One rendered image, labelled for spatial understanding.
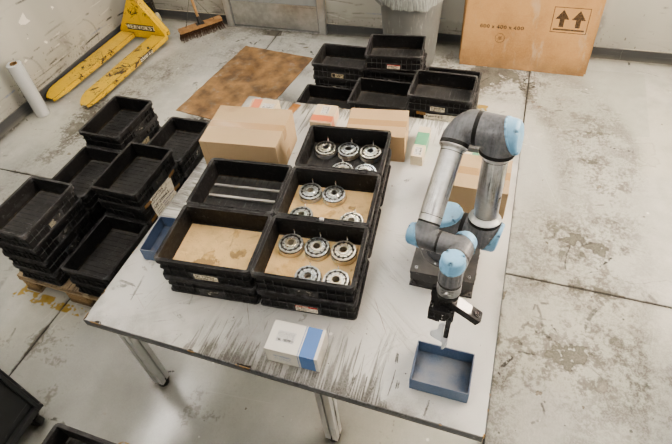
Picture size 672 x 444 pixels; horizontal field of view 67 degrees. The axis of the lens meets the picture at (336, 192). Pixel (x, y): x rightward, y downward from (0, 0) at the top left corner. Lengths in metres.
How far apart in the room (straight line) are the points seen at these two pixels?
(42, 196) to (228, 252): 1.52
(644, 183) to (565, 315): 1.22
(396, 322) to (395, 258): 0.31
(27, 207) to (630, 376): 3.28
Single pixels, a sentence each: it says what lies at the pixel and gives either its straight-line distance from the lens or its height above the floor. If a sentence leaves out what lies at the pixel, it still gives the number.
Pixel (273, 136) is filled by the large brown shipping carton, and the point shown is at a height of 0.90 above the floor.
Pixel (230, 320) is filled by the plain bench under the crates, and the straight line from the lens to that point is 2.13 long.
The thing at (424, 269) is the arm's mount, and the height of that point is 0.80.
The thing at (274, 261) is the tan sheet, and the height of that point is 0.83.
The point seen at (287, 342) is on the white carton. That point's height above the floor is 0.79.
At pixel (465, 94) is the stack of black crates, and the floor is 0.49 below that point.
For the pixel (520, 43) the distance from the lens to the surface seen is 4.64.
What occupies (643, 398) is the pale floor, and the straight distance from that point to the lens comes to 2.92.
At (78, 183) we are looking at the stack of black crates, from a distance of 3.54.
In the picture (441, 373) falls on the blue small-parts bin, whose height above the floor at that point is 0.70.
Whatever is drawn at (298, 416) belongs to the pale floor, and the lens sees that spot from 2.67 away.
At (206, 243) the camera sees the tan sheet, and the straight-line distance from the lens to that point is 2.23.
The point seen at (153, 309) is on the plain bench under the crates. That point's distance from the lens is 2.27.
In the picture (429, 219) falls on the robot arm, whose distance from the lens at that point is 1.67.
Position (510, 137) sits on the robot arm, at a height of 1.42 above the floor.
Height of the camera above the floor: 2.46
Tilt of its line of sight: 45 degrees down
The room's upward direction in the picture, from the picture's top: 6 degrees counter-clockwise
